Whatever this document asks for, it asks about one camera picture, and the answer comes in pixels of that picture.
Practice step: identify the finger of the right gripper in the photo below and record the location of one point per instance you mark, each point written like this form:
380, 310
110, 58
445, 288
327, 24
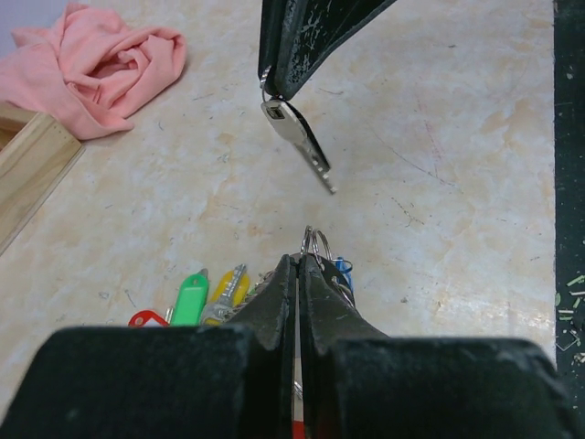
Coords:
305, 33
269, 36

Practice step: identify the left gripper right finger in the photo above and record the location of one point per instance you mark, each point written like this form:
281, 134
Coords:
341, 358

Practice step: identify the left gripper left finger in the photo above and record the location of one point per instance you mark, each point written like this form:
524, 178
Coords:
267, 324

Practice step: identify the silver key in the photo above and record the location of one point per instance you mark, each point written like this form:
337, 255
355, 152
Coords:
226, 297

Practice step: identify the yellow key tag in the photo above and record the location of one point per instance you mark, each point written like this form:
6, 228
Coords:
230, 285

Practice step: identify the green key tag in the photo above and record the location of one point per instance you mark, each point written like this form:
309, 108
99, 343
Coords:
191, 299

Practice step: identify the black headed key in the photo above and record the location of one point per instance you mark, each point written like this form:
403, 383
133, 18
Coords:
291, 126

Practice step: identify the blue key tag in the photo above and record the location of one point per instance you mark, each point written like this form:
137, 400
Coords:
345, 267

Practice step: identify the red key tag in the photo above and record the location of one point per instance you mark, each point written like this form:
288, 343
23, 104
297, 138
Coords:
147, 318

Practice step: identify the pink cloth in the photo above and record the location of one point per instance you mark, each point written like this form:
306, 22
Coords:
90, 70

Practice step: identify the wooden clothes rack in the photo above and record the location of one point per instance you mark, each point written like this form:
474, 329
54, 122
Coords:
37, 151

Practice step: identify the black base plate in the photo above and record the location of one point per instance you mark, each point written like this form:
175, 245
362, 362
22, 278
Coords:
569, 193

